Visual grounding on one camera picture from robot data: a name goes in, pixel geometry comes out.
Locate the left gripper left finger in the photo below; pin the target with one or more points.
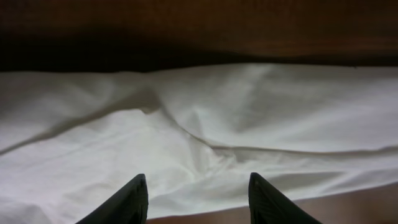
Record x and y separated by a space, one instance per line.
129 205

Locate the white t-shirt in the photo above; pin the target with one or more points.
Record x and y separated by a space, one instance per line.
69 141

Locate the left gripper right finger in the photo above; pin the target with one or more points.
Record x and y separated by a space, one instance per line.
270 206

